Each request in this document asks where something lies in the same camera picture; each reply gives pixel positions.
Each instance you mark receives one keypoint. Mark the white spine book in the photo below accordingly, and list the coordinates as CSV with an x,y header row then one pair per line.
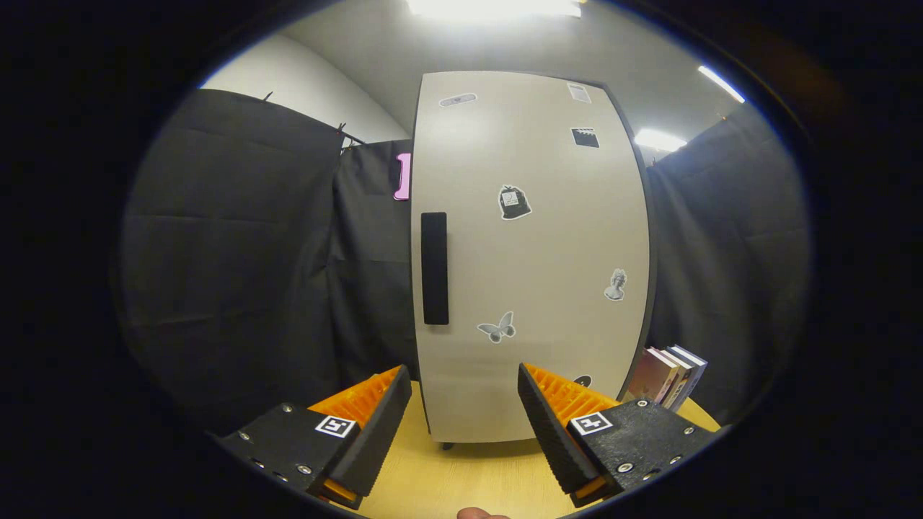
x,y
679,378

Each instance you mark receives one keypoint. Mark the large bright ceiling light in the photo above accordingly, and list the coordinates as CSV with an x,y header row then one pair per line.
x,y
494,7

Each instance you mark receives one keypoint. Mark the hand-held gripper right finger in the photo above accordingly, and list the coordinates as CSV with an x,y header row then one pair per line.
x,y
551,440

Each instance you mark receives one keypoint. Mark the rectangular ceiling light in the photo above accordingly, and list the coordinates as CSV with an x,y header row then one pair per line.
x,y
660,139
721,83

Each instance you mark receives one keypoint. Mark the black backdrop cloth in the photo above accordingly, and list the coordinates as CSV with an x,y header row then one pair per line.
x,y
223,267
728,274
371,288

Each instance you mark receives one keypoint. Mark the dark grey cabinet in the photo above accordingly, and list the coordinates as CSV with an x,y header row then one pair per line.
x,y
652,274

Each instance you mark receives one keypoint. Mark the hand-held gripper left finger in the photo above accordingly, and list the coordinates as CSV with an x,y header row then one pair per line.
x,y
382,432

